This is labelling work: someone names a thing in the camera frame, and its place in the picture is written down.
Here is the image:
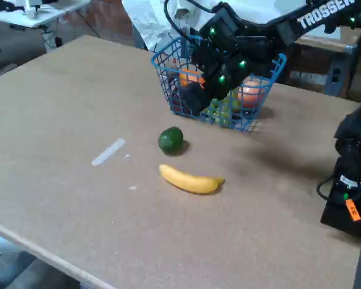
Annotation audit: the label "grey table leg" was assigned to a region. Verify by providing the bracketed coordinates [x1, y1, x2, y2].
[42, 26, 57, 54]

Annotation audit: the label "white background table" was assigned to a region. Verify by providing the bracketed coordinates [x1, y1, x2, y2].
[0, 0, 91, 30]

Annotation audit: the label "white crumpled plastic sheet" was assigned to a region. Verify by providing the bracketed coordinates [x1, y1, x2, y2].
[121, 0, 220, 52]

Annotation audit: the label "small black camera box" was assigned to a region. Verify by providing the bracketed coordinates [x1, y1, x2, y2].
[199, 2, 240, 46]

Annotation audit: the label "yellow toy banana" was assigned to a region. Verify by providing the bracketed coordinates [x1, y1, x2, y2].
[158, 163, 226, 194]

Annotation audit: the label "white device on table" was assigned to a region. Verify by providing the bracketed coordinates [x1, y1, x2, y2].
[23, 0, 46, 19]

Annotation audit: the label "orange toy fruit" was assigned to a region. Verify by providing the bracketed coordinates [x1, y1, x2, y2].
[179, 68, 206, 90]

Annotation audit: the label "grey metal bracket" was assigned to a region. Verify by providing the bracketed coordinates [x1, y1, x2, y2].
[324, 43, 359, 99]

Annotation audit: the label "long white tape strip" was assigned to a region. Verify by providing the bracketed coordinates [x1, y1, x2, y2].
[91, 138, 126, 167]

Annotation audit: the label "black arm base cable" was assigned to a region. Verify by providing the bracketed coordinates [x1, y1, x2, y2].
[316, 177, 339, 202]

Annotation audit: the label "blue wire basket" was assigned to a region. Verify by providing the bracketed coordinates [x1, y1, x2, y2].
[151, 35, 288, 133]

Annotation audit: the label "looped black camera cable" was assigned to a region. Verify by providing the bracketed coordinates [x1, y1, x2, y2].
[163, 0, 187, 40]

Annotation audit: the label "round green toy fruit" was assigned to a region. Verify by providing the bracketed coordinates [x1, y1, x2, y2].
[158, 126, 184, 157]

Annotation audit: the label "dark red toy fruit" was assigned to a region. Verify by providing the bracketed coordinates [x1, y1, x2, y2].
[168, 87, 187, 114]

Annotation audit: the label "red-orange toy pomegranate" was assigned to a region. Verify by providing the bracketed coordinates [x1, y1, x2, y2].
[237, 78, 270, 108]

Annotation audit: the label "green toy grapes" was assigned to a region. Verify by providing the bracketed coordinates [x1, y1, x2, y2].
[202, 98, 233, 127]

